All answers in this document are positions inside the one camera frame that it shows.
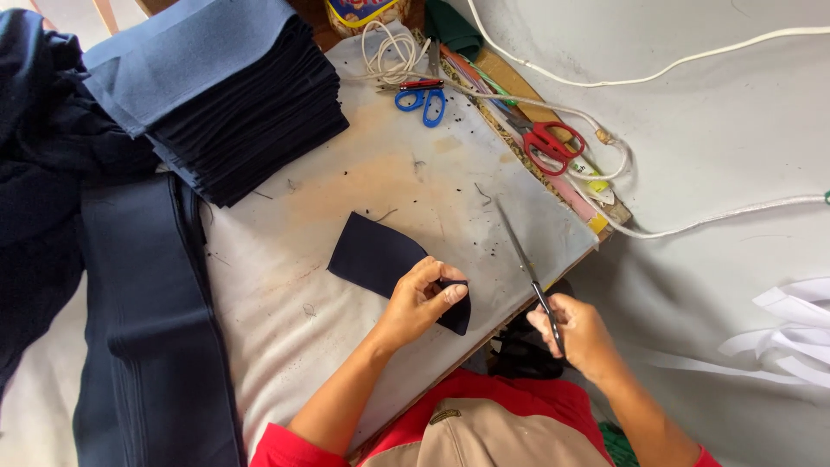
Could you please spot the long navy fabric strip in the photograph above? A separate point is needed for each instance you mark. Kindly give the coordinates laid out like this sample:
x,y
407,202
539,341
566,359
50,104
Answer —
x,y
159,324

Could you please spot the heap of dark navy cloth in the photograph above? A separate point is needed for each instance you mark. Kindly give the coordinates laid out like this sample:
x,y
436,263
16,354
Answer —
x,y
45,168

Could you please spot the person's right fingers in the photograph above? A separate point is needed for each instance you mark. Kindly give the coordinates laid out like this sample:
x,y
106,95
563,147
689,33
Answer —
x,y
544,325

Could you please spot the red thread snips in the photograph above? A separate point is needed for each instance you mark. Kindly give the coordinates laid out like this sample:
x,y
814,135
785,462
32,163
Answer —
x,y
412,85

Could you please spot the green cloth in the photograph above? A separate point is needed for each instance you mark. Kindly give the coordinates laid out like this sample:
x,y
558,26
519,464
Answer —
x,y
454,26

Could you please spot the person's red and beige shirt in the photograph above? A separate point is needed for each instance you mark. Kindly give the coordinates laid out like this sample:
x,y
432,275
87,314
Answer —
x,y
493,421

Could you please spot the stack of navy fabric pieces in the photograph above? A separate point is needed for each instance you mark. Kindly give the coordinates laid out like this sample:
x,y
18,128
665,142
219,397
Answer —
x,y
227,97

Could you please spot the person's right hand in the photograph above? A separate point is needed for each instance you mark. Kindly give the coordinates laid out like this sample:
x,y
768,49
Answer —
x,y
580,334

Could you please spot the black cloth scrap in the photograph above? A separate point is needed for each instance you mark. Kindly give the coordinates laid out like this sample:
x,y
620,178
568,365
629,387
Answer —
x,y
528,350

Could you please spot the wooden work board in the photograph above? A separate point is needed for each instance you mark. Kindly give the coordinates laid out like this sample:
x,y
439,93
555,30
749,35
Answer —
x,y
519,84

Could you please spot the small navy fabric piece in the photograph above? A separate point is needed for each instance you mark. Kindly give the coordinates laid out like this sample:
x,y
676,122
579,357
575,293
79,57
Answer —
x,y
382,259

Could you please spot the green ribbed fabric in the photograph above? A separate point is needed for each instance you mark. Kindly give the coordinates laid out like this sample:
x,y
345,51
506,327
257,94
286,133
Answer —
x,y
616,447

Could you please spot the bundle of coloured pens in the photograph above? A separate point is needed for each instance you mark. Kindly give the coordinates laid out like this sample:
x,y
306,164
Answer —
x,y
476,78

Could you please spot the plastic jar with yellow label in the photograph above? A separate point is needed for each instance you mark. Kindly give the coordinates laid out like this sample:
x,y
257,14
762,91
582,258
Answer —
x,y
363,14

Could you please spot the white padded work cloth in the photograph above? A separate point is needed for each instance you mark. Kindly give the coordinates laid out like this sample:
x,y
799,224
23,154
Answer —
x,y
363,194

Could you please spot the heap of white fabric strips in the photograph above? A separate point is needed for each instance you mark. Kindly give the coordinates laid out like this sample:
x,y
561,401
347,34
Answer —
x,y
788,337

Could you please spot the person's left hand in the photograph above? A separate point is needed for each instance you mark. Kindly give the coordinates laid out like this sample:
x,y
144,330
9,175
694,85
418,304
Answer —
x,y
415,305

